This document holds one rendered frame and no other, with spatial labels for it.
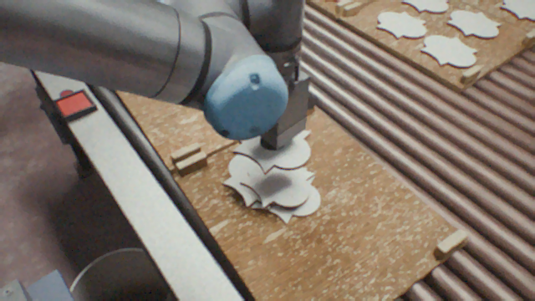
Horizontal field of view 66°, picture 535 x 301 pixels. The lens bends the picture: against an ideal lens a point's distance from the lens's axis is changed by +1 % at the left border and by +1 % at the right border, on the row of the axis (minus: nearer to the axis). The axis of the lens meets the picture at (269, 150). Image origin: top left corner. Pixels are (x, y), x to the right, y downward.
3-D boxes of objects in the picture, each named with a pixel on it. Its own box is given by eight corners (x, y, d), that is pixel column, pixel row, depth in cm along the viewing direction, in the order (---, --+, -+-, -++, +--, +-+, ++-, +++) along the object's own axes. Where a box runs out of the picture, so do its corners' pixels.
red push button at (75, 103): (68, 120, 91) (65, 115, 89) (58, 106, 94) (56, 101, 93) (94, 109, 93) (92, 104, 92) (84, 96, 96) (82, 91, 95)
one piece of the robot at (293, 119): (341, 39, 55) (328, 126, 67) (293, 15, 60) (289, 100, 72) (278, 77, 50) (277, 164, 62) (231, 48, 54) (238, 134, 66)
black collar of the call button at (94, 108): (65, 124, 90) (62, 118, 89) (53, 105, 94) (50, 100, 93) (99, 110, 93) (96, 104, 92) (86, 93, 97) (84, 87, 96)
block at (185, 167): (180, 178, 77) (179, 169, 75) (176, 172, 78) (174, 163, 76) (208, 165, 79) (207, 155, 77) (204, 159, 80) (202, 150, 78)
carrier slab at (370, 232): (303, 374, 56) (303, 371, 55) (172, 180, 79) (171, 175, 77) (466, 244, 69) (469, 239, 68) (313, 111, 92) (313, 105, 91)
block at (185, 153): (175, 168, 78) (172, 159, 76) (171, 162, 79) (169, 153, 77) (202, 155, 81) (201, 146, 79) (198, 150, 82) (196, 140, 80)
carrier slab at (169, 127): (171, 176, 79) (170, 171, 78) (101, 71, 102) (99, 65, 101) (312, 109, 92) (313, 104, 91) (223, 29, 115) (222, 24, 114)
